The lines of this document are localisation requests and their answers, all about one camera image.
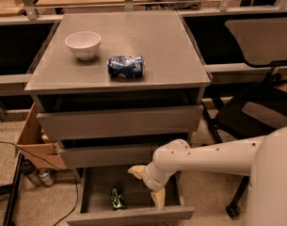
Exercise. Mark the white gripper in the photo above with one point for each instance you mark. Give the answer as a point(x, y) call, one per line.
point(150, 180)

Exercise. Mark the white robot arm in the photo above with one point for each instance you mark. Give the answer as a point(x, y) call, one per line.
point(262, 159)

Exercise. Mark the grey middle drawer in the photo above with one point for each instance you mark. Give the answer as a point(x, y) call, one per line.
point(86, 157)

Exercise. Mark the grey drawer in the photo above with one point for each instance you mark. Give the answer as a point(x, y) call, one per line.
point(121, 122)
point(95, 207)
point(86, 157)

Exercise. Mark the grey bottom drawer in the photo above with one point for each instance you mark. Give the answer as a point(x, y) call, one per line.
point(95, 207)

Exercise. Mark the grey top drawer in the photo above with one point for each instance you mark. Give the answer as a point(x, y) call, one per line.
point(121, 122)

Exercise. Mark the grey drawer cabinet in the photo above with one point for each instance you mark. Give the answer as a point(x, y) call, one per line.
point(173, 73)

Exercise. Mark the crushed blue can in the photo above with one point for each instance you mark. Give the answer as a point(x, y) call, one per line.
point(125, 66)

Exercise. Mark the grey bottle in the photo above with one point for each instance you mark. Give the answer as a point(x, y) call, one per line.
point(47, 177)

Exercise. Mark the dark bottle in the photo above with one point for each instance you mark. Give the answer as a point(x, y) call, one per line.
point(30, 172)

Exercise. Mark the cardboard box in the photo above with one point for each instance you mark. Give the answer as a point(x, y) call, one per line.
point(37, 147)

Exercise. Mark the black office chair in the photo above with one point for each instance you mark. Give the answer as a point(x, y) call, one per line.
point(262, 109)

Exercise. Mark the white bowl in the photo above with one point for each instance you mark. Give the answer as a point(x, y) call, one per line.
point(84, 45)

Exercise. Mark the black metal frame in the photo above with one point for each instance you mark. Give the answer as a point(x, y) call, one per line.
point(11, 191)

